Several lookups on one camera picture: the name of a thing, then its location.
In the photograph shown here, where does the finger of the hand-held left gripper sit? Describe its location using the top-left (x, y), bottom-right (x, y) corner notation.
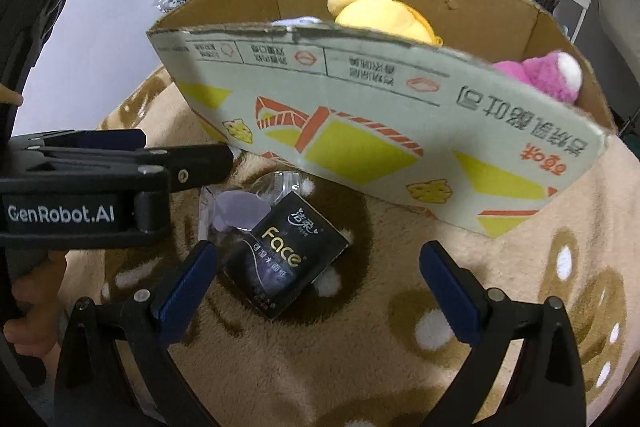
top-left (12, 129), bottom-right (148, 150)
top-left (30, 143), bottom-right (235, 196)

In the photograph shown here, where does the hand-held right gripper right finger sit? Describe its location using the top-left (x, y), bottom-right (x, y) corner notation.
top-left (419, 241), bottom-right (586, 427)

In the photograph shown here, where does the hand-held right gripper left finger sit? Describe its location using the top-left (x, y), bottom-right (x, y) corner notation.
top-left (52, 239), bottom-right (219, 427)

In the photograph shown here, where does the clear plastic packet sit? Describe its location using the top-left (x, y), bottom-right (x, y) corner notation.
top-left (199, 169), bottom-right (316, 254)

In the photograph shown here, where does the black tissue pack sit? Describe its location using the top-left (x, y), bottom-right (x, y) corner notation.
top-left (222, 193), bottom-right (350, 321)

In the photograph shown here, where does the printed cardboard box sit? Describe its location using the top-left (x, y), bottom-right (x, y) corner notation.
top-left (146, 0), bottom-right (618, 240)

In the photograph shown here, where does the white fluffy plush toy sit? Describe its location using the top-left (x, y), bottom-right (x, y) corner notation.
top-left (270, 16), bottom-right (323, 28)

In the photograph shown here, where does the yellow plush toy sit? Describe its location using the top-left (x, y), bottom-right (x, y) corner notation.
top-left (327, 0), bottom-right (445, 46)

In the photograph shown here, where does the pink plush toy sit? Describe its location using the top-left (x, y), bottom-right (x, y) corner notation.
top-left (492, 50), bottom-right (584, 105)

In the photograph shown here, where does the person's left hand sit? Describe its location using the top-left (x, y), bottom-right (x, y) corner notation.
top-left (4, 252), bottom-right (67, 348)

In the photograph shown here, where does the beige printed blanket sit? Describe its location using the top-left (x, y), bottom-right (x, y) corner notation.
top-left (65, 62), bottom-right (640, 427)

